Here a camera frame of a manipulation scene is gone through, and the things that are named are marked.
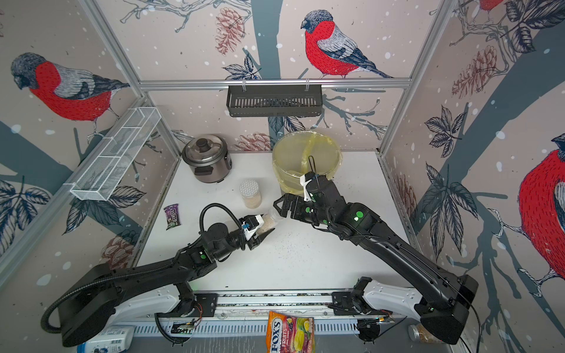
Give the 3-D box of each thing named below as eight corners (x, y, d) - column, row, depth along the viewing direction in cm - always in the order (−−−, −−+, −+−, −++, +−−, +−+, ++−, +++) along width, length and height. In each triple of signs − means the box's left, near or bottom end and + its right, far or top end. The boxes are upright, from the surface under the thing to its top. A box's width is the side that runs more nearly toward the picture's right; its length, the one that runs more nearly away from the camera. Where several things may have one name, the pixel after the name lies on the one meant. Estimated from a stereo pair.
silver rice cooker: (191, 188, 107) (175, 160, 92) (201, 161, 119) (188, 133, 104) (228, 188, 107) (217, 160, 92) (234, 161, 119) (225, 133, 104)
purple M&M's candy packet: (167, 229, 94) (165, 227, 93) (165, 210, 101) (163, 207, 99) (181, 224, 96) (179, 222, 94) (178, 205, 102) (176, 203, 101)
